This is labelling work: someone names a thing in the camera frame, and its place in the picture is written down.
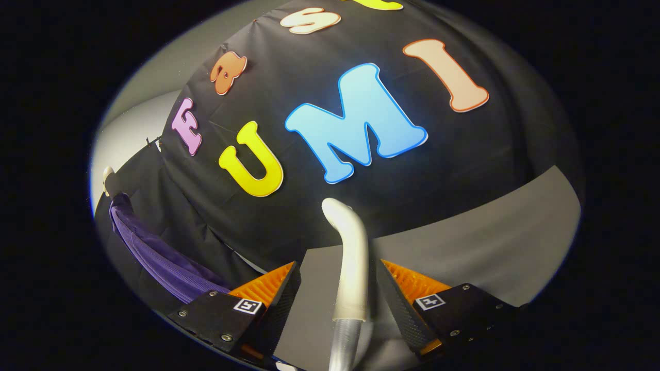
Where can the white clothes hanger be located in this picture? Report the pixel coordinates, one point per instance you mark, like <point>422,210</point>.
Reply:
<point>108,178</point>

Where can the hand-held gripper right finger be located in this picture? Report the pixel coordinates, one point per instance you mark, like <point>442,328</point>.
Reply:
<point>399,309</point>

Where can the grey cabinet with dark top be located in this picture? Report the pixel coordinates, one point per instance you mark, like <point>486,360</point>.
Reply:
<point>464,247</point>

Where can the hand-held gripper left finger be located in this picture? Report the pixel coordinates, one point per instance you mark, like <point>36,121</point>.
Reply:
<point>281,309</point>

